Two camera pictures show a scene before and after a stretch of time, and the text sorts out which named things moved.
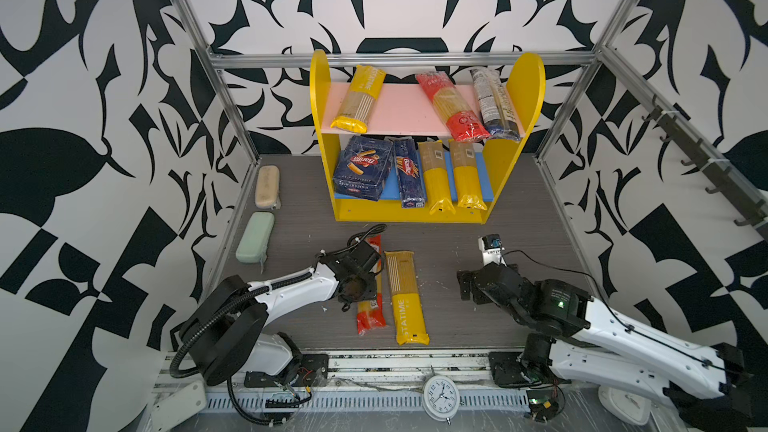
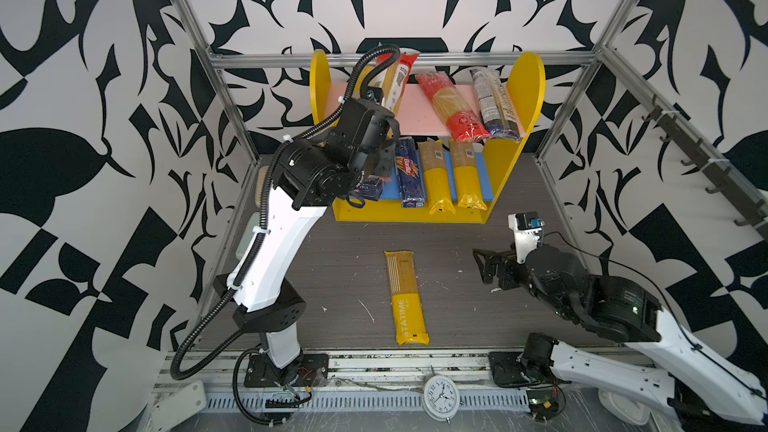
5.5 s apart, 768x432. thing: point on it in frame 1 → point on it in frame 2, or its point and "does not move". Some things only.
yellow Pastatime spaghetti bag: x=408 y=308 does not move
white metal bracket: x=171 y=413 does not move
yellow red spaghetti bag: x=370 y=313 → x=394 y=78
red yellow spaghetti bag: x=461 y=121 does not move
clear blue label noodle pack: x=501 y=114 does not move
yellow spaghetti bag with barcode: x=467 y=175 does not move
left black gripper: x=370 y=293 → x=380 y=146
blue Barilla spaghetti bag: x=410 y=172 does not move
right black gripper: x=476 y=292 → x=505 y=259
